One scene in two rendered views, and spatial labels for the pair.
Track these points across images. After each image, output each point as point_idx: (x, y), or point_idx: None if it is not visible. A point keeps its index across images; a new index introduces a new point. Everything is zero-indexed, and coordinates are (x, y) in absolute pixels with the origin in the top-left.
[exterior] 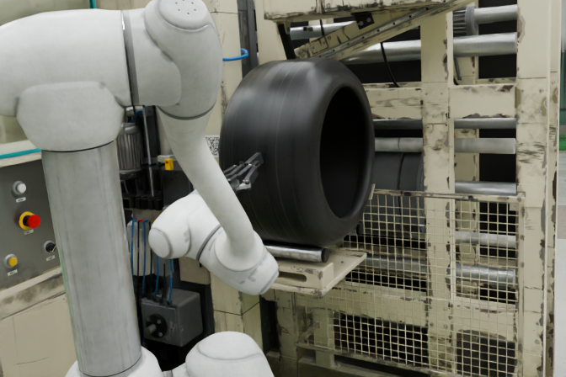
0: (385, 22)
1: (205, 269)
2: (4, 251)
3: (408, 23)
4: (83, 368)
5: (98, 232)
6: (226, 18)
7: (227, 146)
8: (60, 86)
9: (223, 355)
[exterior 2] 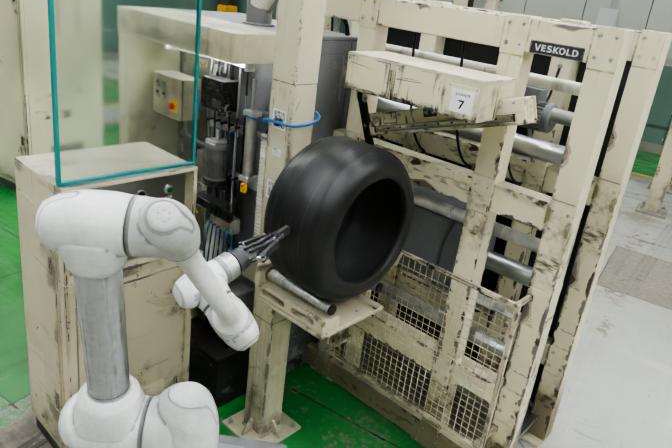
0: (445, 118)
1: None
2: None
3: (463, 127)
4: (88, 390)
5: (101, 323)
6: (303, 89)
7: (269, 209)
8: (80, 248)
9: (179, 403)
